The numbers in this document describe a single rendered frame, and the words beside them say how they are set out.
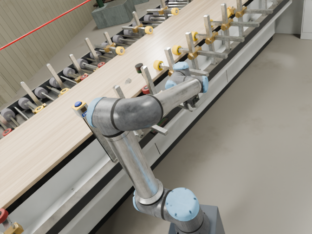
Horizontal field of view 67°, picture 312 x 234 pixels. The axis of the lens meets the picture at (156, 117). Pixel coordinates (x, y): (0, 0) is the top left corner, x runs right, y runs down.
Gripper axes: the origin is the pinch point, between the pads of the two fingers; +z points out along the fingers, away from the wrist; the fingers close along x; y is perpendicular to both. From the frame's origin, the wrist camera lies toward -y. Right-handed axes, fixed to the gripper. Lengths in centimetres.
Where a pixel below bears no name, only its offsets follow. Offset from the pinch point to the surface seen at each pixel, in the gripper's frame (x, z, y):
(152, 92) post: -5.6, -12.2, -27.3
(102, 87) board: -16, -9, -85
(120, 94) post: -29.7, -28.0, -27.0
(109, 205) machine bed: -77, 67, -50
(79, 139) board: -63, -8, -47
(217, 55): 48, -13, -8
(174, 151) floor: 6, 82, -49
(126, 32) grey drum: 89, -3, -177
